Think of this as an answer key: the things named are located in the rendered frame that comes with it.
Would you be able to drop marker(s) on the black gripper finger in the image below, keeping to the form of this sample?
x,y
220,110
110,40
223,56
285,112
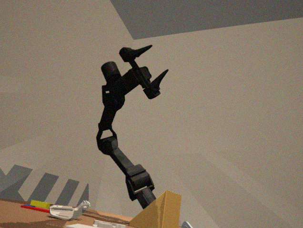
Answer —
x,y
156,82
137,53

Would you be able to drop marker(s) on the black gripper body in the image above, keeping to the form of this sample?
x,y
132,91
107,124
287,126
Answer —
x,y
134,76

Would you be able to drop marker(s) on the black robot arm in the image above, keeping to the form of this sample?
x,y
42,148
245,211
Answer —
x,y
136,176

